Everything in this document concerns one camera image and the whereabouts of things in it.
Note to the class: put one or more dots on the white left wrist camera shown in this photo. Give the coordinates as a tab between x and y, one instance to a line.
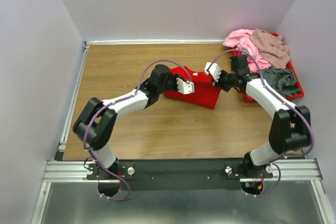
184	86

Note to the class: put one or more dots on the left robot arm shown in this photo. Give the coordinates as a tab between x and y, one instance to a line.
95	123

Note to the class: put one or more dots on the grey shirt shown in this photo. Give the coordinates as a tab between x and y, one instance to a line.
281	80

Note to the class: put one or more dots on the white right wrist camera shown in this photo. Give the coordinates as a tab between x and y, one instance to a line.
213	70

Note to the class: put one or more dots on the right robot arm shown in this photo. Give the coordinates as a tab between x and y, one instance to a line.
290	129

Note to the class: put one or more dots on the dusty pink shirt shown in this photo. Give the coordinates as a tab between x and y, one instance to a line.
271	48

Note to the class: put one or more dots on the light pink shirt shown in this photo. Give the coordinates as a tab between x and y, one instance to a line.
240	39

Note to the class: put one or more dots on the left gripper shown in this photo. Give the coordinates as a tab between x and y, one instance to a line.
174	77

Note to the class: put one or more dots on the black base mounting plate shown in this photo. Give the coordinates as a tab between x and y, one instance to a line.
179	174

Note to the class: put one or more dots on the red t-shirt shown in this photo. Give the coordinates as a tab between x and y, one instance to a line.
205	95

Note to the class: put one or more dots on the aluminium left rail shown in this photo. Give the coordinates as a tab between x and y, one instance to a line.
66	128

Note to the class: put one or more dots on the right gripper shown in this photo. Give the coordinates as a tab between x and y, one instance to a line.
218	83

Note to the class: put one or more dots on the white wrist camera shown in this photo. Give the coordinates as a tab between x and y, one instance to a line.
213	70
184	86

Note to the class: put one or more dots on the red plastic bin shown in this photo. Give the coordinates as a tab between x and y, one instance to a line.
253	65

